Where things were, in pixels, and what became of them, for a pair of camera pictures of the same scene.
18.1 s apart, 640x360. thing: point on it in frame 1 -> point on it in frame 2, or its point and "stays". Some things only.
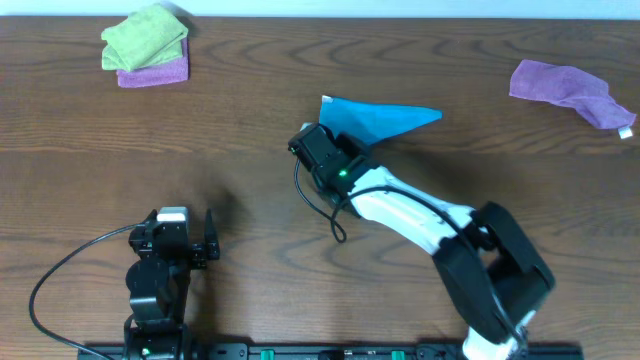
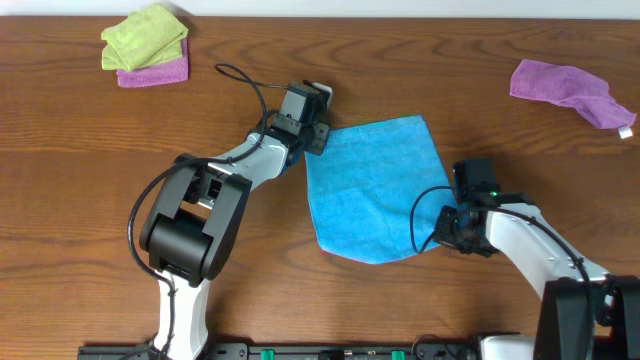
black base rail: [319, 351] stays
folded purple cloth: [160, 73] stays
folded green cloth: [150, 35] stays
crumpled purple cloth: [580, 89] stays
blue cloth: [372, 121] -> [362, 188]
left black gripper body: [198, 253] -> [316, 137]
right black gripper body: [352, 147] -> [449, 232]
